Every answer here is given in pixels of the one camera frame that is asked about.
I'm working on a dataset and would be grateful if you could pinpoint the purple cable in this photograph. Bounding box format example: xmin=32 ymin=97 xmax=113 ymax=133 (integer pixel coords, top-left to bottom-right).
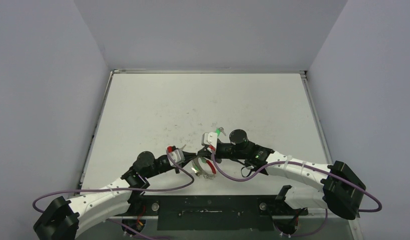
xmin=210 ymin=149 xmax=383 ymax=239
xmin=32 ymin=149 xmax=195 ymax=240

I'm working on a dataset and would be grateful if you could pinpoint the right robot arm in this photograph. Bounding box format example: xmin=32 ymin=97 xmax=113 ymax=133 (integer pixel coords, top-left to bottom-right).
xmin=198 ymin=129 xmax=366 ymax=220

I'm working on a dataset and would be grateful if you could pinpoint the metal keyring with red handle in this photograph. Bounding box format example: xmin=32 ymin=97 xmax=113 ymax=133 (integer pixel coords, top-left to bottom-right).
xmin=191 ymin=157 xmax=216 ymax=180

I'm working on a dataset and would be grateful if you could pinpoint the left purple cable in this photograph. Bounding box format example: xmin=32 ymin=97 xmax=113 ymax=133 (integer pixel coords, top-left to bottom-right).
xmin=32 ymin=149 xmax=195 ymax=240

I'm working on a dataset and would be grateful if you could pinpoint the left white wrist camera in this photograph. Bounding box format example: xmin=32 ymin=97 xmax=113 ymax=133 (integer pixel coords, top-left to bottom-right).
xmin=167 ymin=146 xmax=185 ymax=167

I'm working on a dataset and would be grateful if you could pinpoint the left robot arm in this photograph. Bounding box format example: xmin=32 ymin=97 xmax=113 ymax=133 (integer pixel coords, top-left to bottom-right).
xmin=33 ymin=146 xmax=197 ymax=240

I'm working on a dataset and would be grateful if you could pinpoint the key with green tag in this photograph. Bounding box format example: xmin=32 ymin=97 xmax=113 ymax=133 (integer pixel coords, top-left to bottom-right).
xmin=215 ymin=127 xmax=227 ymax=136

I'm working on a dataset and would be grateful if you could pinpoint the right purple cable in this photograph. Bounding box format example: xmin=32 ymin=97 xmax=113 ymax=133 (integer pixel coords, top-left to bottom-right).
xmin=210 ymin=149 xmax=383 ymax=239

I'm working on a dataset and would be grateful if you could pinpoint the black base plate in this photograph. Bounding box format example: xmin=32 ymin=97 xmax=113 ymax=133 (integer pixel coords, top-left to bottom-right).
xmin=120 ymin=195 xmax=308 ymax=231

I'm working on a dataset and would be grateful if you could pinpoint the aluminium front rail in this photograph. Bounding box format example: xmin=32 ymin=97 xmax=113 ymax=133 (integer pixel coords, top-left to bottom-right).
xmin=61 ymin=194 xmax=360 ymax=220

